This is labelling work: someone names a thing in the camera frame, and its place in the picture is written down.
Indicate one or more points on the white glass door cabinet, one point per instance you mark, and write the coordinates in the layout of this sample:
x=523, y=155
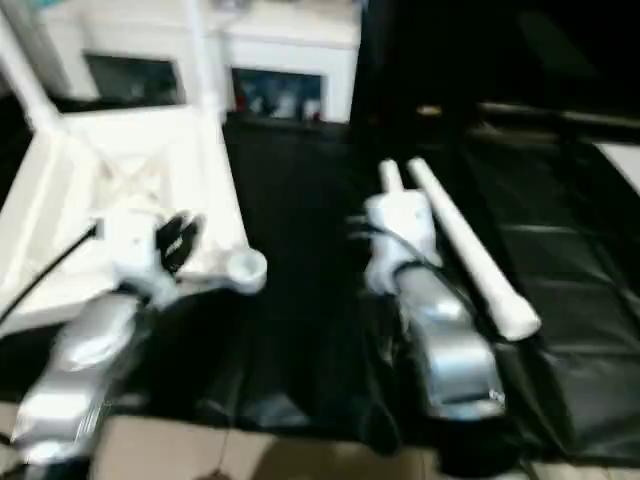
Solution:
x=280, y=50

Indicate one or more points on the white blue patterned container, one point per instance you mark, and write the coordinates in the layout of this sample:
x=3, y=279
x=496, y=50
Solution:
x=286, y=105

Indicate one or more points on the black work mat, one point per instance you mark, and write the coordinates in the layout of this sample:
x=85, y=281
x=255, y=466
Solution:
x=310, y=200

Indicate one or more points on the white mug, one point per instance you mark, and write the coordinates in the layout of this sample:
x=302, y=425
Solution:
x=311, y=109

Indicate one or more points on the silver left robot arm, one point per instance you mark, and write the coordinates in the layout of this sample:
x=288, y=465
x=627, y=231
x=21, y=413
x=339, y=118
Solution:
x=90, y=330

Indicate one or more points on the yellowish label tag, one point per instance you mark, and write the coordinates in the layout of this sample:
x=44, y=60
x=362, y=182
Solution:
x=428, y=109

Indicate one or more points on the white flat board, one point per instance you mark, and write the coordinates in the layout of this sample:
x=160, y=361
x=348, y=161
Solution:
x=622, y=165

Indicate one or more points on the white plastic table top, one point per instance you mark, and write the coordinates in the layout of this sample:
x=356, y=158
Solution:
x=60, y=175

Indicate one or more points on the dark metal bar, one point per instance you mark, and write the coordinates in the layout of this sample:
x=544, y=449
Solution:
x=560, y=114

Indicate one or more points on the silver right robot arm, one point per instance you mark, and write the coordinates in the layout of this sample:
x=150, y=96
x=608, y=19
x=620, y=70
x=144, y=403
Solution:
x=450, y=340

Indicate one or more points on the red bottle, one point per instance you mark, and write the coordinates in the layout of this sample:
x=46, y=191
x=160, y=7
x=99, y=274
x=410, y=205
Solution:
x=243, y=100

